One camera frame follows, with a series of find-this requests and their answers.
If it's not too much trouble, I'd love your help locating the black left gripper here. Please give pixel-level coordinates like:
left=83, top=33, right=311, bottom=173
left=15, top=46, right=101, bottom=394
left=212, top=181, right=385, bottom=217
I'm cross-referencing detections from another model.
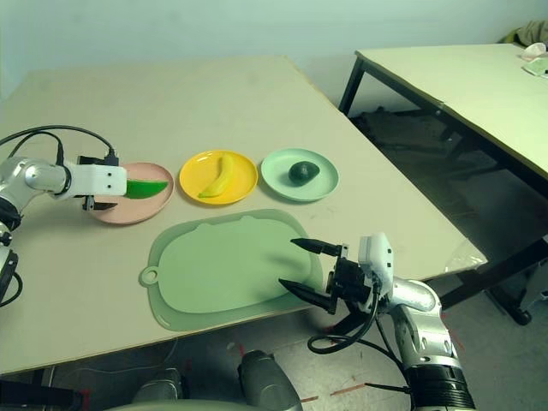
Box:
left=80, top=194, right=119, bottom=211

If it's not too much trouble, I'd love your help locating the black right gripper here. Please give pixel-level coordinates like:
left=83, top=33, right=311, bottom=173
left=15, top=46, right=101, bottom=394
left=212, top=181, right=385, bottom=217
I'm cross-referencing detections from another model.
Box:
left=277, top=237, right=382, bottom=316

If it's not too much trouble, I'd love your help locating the red watermelon slice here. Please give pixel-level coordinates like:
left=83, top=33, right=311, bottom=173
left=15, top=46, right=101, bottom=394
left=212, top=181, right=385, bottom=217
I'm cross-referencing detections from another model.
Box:
left=124, top=178, right=170, bottom=200

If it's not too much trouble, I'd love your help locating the dark green avocado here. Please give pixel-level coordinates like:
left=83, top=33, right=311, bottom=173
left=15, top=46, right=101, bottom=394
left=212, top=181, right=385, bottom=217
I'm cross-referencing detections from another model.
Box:
left=288, top=161, right=321, bottom=187

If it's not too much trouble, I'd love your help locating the yellow toy banana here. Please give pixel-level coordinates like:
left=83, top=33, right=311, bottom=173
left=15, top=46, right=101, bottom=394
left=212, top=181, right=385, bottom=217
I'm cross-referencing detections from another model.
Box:
left=196, top=155, right=236, bottom=199

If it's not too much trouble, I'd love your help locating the pink round plate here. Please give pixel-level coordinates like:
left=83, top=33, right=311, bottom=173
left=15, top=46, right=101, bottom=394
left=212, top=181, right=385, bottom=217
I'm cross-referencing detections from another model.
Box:
left=87, top=162, right=175, bottom=226

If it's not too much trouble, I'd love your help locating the green cutting board mat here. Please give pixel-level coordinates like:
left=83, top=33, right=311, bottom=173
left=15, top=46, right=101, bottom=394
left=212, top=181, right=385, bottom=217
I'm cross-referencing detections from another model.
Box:
left=138, top=208, right=325, bottom=333

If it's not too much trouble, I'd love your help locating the mint green round plate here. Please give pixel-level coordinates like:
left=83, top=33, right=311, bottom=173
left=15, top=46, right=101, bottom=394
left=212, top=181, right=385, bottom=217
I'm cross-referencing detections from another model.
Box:
left=260, top=148, right=340, bottom=203

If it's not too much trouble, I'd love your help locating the yellow round plate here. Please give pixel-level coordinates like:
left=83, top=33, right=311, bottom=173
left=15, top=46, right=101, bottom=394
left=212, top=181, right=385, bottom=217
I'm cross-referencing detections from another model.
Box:
left=179, top=149, right=259, bottom=207

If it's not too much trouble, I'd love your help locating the grey robot right leg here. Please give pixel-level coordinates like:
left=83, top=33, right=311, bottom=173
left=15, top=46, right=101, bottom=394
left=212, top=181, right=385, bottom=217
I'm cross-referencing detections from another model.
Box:
left=237, top=349, right=301, bottom=411

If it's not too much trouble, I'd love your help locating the grey robot leg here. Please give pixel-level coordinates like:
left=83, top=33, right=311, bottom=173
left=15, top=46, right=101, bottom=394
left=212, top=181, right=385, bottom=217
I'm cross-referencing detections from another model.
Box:
left=237, top=349, right=301, bottom=411
left=130, top=367, right=189, bottom=406

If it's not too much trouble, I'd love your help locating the clear plastic bag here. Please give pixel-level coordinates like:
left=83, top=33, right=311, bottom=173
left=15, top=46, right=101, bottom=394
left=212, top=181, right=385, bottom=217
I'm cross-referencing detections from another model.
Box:
left=443, top=237, right=489, bottom=273

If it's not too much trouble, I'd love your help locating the grey robot left leg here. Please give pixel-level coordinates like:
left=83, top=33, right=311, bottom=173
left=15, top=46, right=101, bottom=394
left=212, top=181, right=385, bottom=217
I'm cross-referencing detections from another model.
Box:
left=130, top=367, right=189, bottom=406

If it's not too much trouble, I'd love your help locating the grey robot torso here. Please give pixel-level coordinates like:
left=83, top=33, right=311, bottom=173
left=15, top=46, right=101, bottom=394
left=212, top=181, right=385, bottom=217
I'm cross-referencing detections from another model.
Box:
left=102, top=400, right=245, bottom=411

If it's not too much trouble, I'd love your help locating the light green flat item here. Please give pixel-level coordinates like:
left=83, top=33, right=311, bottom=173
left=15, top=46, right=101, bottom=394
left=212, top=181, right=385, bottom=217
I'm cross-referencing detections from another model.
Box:
left=522, top=57, right=548, bottom=79

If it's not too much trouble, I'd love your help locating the pink crumpled cloth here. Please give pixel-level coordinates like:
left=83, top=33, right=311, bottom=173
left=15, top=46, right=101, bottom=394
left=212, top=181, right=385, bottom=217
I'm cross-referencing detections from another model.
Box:
left=520, top=41, right=548, bottom=61

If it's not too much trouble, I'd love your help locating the olive cloth bundle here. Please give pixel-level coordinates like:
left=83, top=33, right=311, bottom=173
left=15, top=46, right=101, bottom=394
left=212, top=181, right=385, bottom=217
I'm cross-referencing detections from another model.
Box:
left=496, top=20, right=548, bottom=46

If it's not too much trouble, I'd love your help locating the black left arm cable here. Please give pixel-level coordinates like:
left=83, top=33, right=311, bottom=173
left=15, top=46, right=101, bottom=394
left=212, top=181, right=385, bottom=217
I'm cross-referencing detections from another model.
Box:
left=0, top=124, right=119, bottom=166

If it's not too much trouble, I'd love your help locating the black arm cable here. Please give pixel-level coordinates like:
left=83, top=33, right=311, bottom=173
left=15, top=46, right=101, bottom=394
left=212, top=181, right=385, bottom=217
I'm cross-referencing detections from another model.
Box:
left=307, top=290, right=412, bottom=373
left=0, top=124, right=119, bottom=166

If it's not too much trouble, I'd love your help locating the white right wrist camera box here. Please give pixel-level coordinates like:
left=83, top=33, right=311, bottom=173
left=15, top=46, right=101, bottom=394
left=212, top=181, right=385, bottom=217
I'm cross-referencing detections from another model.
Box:
left=358, top=232, right=393, bottom=296

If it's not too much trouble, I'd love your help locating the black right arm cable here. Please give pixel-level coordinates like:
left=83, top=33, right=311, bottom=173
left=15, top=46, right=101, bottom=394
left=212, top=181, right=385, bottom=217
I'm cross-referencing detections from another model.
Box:
left=307, top=290, right=412, bottom=373

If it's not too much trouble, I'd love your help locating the white floor cable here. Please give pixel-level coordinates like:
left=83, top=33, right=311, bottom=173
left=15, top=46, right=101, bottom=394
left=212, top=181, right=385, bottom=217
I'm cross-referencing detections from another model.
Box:
left=80, top=337, right=179, bottom=373

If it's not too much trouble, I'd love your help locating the black table frame foot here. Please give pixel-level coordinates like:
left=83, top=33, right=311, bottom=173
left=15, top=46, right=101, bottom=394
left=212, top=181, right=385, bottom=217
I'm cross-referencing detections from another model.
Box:
left=440, top=235, right=548, bottom=326
left=0, top=367, right=86, bottom=411

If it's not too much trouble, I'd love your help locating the beige side table black frame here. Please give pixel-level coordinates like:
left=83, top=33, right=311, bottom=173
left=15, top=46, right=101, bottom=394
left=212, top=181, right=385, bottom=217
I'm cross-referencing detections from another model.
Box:
left=337, top=42, right=548, bottom=181

